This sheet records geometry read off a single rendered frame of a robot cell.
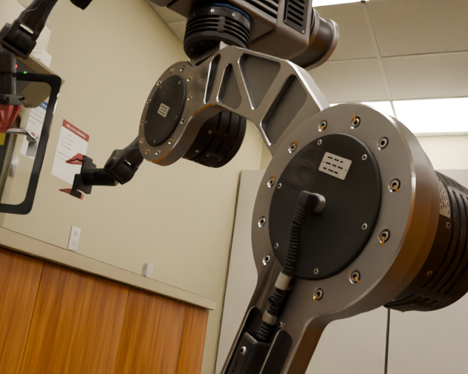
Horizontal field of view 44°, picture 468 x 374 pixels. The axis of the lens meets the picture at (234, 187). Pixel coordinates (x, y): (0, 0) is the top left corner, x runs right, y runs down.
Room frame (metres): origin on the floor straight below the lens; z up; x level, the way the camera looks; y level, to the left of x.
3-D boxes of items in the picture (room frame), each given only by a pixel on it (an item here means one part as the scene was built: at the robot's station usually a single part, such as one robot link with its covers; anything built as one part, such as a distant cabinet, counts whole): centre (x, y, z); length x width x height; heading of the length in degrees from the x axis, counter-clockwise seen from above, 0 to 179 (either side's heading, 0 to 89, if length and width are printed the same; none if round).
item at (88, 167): (1.79, 0.46, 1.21); 0.07 x 0.07 x 0.10; 66
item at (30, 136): (1.44, 0.59, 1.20); 0.10 x 0.05 x 0.03; 82
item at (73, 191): (1.82, 0.52, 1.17); 0.09 x 0.07 x 0.07; 66
